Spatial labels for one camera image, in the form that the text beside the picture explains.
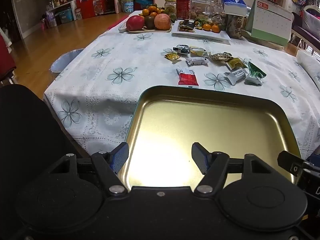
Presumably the black white blueberry packet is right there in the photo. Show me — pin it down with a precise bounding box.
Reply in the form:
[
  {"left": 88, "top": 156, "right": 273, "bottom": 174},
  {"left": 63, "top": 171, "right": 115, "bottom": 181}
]
[{"left": 172, "top": 44, "right": 190, "bottom": 55}]

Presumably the white floral tablecloth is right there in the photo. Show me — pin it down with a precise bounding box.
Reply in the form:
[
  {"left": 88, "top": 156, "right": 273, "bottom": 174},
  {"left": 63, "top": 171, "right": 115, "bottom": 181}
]
[{"left": 43, "top": 10, "right": 320, "bottom": 160}]

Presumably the yellow silver snack packet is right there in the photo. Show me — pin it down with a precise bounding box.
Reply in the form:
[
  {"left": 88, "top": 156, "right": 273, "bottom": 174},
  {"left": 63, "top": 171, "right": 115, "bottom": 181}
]
[{"left": 189, "top": 46, "right": 209, "bottom": 58}]

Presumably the orange tangerine on plate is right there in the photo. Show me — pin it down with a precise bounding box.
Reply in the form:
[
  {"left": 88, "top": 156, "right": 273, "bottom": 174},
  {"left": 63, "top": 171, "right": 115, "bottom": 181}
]
[
  {"left": 211, "top": 24, "right": 221, "bottom": 33},
  {"left": 202, "top": 23, "right": 211, "bottom": 31}
]

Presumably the orange tangerine left on plate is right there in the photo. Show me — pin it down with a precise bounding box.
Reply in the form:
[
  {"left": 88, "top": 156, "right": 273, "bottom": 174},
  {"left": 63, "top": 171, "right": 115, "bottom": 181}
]
[{"left": 202, "top": 23, "right": 211, "bottom": 31}]

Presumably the pink yellow apple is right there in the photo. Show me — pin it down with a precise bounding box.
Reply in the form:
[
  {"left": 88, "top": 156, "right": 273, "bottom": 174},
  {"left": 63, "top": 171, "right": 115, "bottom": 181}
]
[{"left": 154, "top": 14, "right": 171, "bottom": 30}]

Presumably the brown patterned snack jar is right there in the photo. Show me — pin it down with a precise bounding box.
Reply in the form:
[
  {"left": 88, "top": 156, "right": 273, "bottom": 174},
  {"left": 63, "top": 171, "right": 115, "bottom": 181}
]
[{"left": 226, "top": 15, "right": 245, "bottom": 39}]

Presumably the grey white snack packet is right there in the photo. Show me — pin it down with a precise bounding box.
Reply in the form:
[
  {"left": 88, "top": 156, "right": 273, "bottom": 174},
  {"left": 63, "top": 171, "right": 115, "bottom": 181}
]
[{"left": 224, "top": 68, "right": 247, "bottom": 86}]

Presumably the red white snack packet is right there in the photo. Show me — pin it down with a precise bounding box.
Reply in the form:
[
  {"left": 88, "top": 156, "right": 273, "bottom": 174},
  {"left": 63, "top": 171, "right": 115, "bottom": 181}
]
[{"left": 177, "top": 68, "right": 199, "bottom": 87}]

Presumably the red tin canister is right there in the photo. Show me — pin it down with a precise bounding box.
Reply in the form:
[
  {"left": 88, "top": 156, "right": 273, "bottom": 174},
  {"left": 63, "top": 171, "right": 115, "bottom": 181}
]
[{"left": 176, "top": 0, "right": 190, "bottom": 20}]

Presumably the black chocolate packet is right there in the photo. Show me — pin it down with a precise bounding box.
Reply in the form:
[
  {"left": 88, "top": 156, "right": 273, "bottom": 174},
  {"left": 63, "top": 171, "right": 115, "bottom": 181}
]
[{"left": 179, "top": 20, "right": 195, "bottom": 30}]

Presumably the yellow green snack packet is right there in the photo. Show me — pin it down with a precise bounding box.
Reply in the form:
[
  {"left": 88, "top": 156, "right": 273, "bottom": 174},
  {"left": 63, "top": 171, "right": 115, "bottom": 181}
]
[{"left": 226, "top": 57, "right": 247, "bottom": 70}]

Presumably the orange tangerine right on plate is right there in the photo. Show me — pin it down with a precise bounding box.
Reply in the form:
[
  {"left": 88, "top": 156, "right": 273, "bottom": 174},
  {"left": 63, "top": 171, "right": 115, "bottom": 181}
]
[{"left": 211, "top": 24, "right": 221, "bottom": 33}]

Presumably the gold metal tin tray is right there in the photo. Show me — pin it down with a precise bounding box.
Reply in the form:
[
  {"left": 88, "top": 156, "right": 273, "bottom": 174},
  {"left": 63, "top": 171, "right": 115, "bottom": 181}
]
[{"left": 119, "top": 86, "right": 300, "bottom": 189}]

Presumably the small gold candy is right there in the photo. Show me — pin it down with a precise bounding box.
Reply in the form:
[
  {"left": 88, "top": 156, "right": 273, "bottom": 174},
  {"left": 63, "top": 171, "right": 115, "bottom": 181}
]
[{"left": 164, "top": 53, "right": 180, "bottom": 61}]

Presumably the white rectangular plate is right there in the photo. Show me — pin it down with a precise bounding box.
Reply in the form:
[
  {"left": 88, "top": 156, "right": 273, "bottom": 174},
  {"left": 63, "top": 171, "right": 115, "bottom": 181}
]
[{"left": 171, "top": 21, "right": 231, "bottom": 42}]

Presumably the tissue box blue white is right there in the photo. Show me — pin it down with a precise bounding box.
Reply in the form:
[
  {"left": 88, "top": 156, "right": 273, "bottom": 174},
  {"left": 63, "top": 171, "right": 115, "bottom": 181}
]
[{"left": 222, "top": 0, "right": 247, "bottom": 17}]

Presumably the glass jar yellow lid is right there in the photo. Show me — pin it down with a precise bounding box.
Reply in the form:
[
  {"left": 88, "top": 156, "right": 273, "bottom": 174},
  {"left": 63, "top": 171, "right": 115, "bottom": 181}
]
[{"left": 164, "top": 0, "right": 176, "bottom": 15}]

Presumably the desk calendar green base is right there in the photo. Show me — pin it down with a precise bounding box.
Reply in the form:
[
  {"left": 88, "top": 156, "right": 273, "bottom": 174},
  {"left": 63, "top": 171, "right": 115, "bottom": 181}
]
[{"left": 245, "top": 0, "right": 294, "bottom": 46}]

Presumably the wooden fruit board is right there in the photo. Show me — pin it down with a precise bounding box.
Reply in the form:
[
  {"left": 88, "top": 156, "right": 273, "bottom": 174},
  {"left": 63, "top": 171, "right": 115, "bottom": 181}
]
[{"left": 118, "top": 22, "right": 172, "bottom": 34}]

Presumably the white hawthorn snack packet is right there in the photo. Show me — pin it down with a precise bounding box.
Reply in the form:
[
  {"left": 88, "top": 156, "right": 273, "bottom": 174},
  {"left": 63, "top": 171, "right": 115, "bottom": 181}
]
[{"left": 186, "top": 57, "right": 208, "bottom": 66}]

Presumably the dark red apple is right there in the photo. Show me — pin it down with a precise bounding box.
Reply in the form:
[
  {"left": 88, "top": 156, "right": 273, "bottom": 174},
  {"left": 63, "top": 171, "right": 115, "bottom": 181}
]
[{"left": 126, "top": 15, "right": 145, "bottom": 31}]

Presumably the green white snack packet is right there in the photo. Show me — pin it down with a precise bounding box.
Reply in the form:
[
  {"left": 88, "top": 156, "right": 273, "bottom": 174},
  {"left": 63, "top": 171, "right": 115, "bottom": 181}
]
[{"left": 245, "top": 62, "right": 267, "bottom": 86}]

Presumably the dark brown fruit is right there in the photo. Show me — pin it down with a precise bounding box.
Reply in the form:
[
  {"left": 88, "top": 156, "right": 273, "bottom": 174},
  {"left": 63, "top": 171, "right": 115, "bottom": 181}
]
[{"left": 144, "top": 16, "right": 156, "bottom": 30}]

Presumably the peanut pattern snack packet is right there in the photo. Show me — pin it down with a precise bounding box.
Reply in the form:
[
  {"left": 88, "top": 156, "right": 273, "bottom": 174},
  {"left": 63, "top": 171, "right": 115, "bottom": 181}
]
[{"left": 209, "top": 52, "right": 234, "bottom": 62}]

